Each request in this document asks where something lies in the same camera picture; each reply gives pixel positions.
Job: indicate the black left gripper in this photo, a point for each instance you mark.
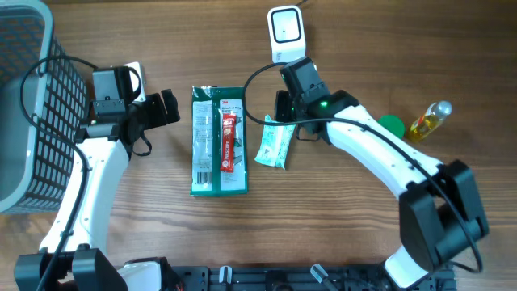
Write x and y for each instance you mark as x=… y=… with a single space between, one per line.
x=158 y=103

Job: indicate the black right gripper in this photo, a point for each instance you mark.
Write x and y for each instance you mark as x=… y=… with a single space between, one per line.
x=288 y=102

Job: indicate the teal white small packet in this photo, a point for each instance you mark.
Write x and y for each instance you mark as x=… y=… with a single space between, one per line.
x=275 y=142

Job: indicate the red coffee stick sachet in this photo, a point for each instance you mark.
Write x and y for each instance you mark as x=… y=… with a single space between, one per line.
x=228 y=131

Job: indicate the green 3M glove package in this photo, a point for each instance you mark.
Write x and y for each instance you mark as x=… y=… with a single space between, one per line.
x=209 y=105

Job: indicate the small green white jar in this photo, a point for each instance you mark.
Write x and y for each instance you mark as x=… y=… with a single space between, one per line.
x=393 y=124

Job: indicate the yellow liquid bottle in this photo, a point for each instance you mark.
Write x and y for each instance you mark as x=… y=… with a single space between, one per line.
x=433 y=117

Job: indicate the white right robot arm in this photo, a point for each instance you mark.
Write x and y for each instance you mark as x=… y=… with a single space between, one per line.
x=440 y=209

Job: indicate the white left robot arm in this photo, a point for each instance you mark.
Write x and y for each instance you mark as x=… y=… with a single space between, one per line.
x=72 y=254

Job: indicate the white barcode scanner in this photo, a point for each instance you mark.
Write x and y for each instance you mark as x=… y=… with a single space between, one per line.
x=287 y=33

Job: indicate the black plastic mesh basket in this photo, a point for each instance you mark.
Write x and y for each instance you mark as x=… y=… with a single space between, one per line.
x=41 y=93

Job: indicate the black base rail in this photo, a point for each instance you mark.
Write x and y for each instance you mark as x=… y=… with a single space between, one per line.
x=345 y=278

